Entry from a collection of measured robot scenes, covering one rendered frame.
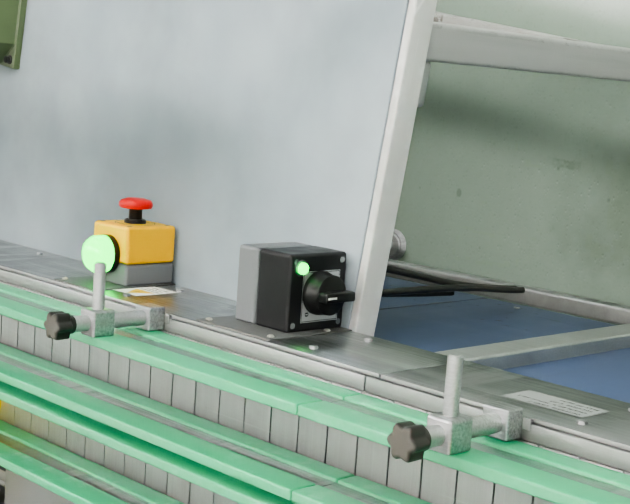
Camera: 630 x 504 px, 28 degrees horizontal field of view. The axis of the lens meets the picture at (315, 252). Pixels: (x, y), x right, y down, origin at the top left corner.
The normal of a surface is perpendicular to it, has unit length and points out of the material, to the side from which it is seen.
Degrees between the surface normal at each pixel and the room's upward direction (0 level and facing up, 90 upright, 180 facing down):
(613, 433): 90
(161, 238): 90
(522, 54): 90
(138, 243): 90
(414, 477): 0
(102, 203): 0
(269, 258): 0
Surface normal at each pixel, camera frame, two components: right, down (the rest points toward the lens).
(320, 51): -0.72, 0.04
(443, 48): 0.68, 0.28
